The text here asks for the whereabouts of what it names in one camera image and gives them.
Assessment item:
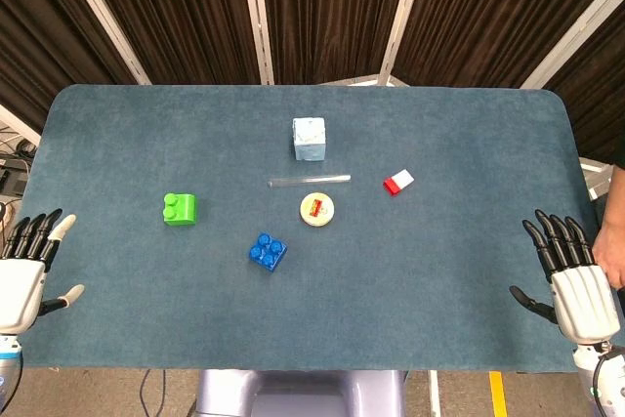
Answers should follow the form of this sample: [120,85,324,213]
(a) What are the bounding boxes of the black device with cables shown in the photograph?
[0,126,38,198]

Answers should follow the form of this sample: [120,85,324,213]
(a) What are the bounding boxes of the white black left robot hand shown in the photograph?
[0,208,85,335]

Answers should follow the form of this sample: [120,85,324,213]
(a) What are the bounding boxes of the green building block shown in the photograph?
[162,192,198,229]

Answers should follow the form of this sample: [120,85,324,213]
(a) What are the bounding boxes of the bare person hand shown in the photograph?
[592,220,625,290]

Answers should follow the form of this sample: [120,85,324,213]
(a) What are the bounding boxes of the person forearm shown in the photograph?
[604,156,625,231]

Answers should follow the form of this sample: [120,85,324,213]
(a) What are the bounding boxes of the blue felt table mat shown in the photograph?
[8,83,611,373]

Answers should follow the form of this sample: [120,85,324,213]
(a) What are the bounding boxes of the white screen frame foot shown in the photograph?
[314,73,410,89]
[578,156,614,202]

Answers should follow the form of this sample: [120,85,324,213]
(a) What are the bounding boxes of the light blue cardboard box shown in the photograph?
[291,116,327,163]

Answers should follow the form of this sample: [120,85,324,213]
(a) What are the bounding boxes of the blue building block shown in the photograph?
[247,232,289,273]

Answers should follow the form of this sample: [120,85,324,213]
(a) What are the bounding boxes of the round cream tin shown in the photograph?
[299,191,338,229]

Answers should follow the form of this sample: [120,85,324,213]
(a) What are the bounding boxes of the red and white small box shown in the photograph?
[382,168,416,199]

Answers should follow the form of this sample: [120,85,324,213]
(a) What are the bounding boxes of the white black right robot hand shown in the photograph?
[509,209,622,345]

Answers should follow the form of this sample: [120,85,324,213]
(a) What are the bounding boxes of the black floor cable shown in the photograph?
[139,369,168,417]

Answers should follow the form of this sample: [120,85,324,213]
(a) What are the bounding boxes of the lavender grey robot base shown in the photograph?
[193,368,407,417]

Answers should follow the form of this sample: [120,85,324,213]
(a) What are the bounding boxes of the clear plastic test tube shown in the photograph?
[267,173,353,189]

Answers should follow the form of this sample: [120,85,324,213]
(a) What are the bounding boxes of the brown pleated curtain panel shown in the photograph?
[0,0,138,133]
[391,0,625,89]
[544,9,625,164]
[258,0,416,86]
[72,0,263,86]

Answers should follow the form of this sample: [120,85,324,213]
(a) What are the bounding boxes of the white screen frame post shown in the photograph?
[0,104,42,147]
[378,0,432,86]
[520,0,625,91]
[52,0,151,86]
[237,0,275,86]

